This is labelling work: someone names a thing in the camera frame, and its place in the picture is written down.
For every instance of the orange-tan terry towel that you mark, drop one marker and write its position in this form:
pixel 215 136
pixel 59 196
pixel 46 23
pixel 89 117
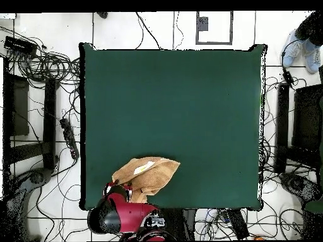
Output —
pixel 156 176

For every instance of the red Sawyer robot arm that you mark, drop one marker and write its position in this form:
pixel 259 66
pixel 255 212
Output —
pixel 133 216

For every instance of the dark green fabric item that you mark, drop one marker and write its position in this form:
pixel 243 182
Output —
pixel 315 206

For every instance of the black power strip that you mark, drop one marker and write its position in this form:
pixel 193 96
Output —
pixel 69 137
pixel 238 224

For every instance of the dark green table cloth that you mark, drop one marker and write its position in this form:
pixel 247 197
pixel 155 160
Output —
pixel 151 100

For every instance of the grey wheeled base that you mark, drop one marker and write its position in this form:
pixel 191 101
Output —
pixel 296 184
pixel 37 177

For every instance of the small orange object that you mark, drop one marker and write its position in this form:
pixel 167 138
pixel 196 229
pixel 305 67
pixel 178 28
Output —
pixel 259 238

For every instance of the small black object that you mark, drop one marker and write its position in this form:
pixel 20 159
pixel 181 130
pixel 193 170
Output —
pixel 103 15

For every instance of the grey floor outlet box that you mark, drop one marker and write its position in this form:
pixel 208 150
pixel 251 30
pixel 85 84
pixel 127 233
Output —
pixel 203 24

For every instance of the black electronics box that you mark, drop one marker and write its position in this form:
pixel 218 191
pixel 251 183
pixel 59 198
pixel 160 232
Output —
pixel 19 45

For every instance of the person's right light shoe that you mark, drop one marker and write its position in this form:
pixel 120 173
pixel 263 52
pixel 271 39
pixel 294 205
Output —
pixel 290 55

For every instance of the person's light shoe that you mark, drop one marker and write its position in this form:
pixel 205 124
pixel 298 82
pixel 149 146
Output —
pixel 290 55
pixel 313 60

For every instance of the person's left light shoe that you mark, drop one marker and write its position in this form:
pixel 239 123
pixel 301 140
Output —
pixel 313 60

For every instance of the person's right leg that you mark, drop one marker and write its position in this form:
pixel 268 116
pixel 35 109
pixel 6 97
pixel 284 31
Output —
pixel 306 27

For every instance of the person's leg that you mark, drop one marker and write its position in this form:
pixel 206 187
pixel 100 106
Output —
pixel 306 27
pixel 318 40

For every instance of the person's left leg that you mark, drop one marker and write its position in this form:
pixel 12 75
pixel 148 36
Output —
pixel 318 40

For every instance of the black metal stand frame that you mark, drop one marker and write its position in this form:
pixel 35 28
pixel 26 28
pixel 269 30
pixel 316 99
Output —
pixel 282 121
pixel 49 121

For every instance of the grey floor hatch frame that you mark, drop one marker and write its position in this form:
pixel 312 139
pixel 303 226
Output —
pixel 214 43

